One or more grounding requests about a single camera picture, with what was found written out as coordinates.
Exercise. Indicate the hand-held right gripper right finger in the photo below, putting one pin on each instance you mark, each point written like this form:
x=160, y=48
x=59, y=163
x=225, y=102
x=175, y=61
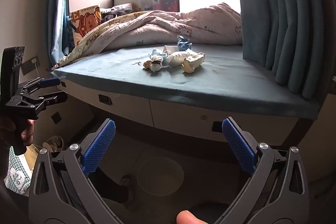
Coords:
x=237, y=145

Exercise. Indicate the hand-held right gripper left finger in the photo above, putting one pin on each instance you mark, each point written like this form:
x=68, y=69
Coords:
x=101, y=145

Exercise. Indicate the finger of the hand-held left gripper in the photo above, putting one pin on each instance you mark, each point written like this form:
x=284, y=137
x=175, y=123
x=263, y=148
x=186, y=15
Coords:
x=55, y=98
x=51, y=81

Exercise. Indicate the white round bin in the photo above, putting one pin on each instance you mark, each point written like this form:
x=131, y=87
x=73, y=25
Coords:
x=160, y=176

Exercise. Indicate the small brown wrapper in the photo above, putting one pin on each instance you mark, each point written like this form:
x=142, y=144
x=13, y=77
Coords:
x=148, y=65

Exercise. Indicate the cream wrapper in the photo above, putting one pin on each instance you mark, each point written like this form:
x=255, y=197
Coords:
x=193, y=62

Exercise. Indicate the light blue mask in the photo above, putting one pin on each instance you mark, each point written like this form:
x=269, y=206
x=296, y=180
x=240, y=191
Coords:
x=158, y=56

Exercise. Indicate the blue wrapper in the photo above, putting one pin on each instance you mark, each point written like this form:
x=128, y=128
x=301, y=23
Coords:
x=183, y=44

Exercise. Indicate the person's left hand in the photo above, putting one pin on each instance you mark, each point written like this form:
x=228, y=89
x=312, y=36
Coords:
x=28, y=134

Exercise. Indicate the person's right hand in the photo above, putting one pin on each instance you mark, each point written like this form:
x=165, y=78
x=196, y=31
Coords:
x=187, y=218

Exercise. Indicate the person's left leg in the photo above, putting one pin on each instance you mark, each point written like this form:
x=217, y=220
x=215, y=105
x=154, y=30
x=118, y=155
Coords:
x=113, y=187

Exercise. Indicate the beige patterned bag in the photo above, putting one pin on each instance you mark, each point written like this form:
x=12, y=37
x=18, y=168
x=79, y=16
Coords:
x=53, y=142

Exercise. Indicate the white bed drawer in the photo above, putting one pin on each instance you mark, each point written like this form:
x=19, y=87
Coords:
x=123, y=106
x=183, y=119

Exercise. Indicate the grey sneaker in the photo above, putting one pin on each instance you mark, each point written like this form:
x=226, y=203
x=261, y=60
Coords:
x=127, y=183

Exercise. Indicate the cartoon bear pillow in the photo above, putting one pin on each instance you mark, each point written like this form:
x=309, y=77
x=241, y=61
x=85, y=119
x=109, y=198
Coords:
x=86, y=24

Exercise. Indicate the blue curtain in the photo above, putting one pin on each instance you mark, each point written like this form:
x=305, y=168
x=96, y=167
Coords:
x=275, y=16
x=59, y=3

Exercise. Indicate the plaid green white cloth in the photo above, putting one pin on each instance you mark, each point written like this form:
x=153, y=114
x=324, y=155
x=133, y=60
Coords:
x=15, y=169

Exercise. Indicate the patterned grey pillow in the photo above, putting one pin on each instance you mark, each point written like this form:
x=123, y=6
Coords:
x=116, y=8

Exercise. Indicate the printed blanket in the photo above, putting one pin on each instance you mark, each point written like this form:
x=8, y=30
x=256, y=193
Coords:
x=162, y=27

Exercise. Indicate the wall socket panel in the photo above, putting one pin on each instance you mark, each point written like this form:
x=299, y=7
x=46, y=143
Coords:
x=30, y=65

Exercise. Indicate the dark wall plate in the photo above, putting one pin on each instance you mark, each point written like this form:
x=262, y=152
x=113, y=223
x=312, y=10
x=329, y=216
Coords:
x=55, y=118

